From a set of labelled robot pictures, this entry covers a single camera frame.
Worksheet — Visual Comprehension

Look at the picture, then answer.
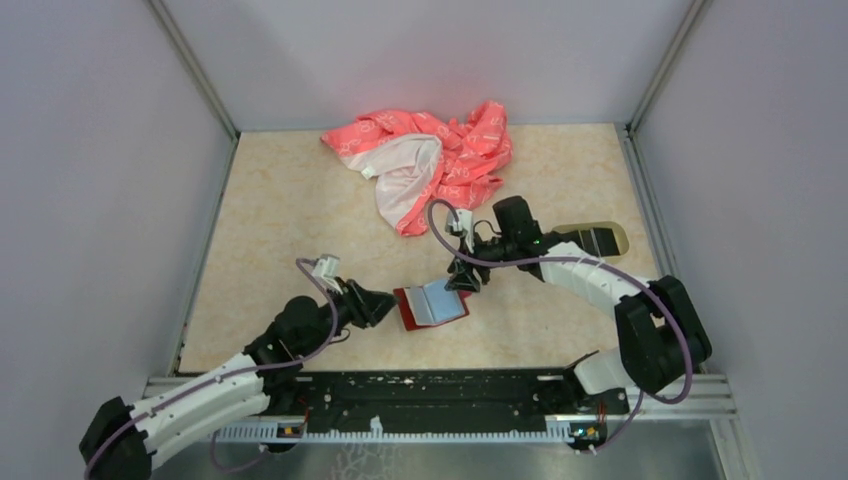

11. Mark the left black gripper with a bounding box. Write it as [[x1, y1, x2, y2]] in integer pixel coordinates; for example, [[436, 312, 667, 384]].
[[301, 275, 400, 355]]

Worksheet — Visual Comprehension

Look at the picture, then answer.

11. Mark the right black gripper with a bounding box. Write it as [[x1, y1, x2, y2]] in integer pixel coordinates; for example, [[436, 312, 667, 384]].
[[444, 229, 517, 293]]

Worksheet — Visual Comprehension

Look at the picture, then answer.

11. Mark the red card holder wallet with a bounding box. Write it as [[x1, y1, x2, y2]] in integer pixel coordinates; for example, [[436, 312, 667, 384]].
[[393, 278, 471, 332]]

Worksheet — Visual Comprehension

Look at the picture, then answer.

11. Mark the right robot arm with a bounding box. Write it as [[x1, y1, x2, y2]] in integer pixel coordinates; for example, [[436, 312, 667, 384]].
[[435, 196, 712, 412]]

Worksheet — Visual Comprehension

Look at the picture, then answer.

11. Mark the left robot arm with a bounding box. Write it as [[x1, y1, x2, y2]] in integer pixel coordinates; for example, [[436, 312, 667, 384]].
[[79, 280, 398, 479]]

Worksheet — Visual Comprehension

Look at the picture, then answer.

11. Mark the beige oval card tray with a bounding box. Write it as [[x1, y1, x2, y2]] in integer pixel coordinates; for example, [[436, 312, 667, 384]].
[[552, 220, 630, 263]]

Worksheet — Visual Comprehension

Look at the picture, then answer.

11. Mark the pink and white cloth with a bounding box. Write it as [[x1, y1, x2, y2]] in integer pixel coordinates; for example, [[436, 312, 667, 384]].
[[321, 100, 513, 237]]

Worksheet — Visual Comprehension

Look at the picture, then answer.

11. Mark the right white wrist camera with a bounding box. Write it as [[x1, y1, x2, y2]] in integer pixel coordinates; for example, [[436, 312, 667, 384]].
[[445, 209, 475, 255]]

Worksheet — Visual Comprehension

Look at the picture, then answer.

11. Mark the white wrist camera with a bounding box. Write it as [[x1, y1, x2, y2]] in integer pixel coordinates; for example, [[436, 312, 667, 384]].
[[311, 254, 342, 293], [445, 209, 475, 255]]

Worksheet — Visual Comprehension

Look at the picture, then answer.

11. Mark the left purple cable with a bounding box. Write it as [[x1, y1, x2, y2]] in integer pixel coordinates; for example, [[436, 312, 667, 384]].
[[82, 258, 340, 480]]

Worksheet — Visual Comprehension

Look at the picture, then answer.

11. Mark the purple cable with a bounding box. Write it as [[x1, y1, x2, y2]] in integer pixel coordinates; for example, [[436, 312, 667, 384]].
[[82, 258, 340, 480], [425, 199, 696, 405]]

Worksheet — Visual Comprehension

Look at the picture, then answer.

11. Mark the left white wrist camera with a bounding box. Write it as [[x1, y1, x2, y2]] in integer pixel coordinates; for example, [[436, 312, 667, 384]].
[[311, 254, 342, 293]]

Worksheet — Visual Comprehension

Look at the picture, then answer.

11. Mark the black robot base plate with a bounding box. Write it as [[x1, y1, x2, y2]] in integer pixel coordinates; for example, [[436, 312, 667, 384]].
[[265, 368, 630, 434]]

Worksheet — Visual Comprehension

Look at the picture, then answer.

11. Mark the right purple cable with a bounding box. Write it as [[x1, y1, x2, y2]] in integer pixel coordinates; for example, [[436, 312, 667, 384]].
[[425, 199, 696, 405]]

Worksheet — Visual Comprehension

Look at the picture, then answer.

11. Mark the aluminium front frame rail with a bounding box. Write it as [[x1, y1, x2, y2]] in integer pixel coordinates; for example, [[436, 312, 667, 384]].
[[144, 375, 737, 444]]

